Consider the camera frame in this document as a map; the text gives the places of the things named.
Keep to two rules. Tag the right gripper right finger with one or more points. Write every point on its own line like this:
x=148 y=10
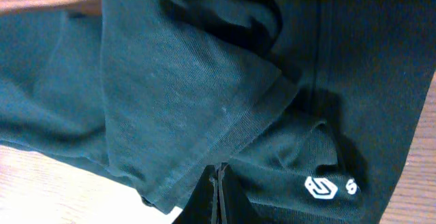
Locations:
x=234 y=206

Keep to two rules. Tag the black t-shirt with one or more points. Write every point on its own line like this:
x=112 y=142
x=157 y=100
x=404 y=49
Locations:
x=312 y=103

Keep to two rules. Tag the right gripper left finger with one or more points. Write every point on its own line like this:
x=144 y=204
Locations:
x=202 y=206

